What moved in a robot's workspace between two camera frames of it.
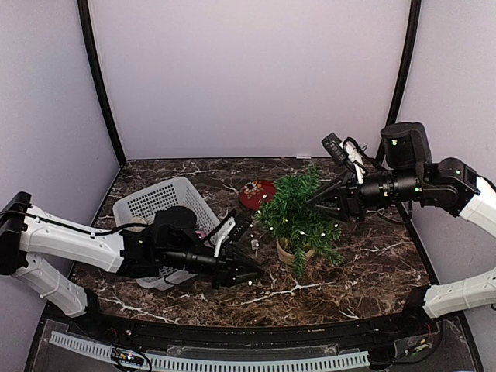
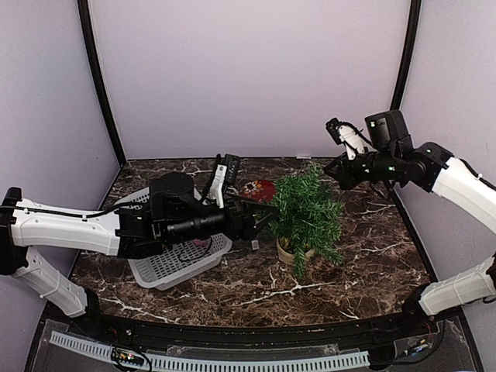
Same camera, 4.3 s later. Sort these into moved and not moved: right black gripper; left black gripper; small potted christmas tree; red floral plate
Moved: right black gripper; left black gripper
Not moved: red floral plate; small potted christmas tree
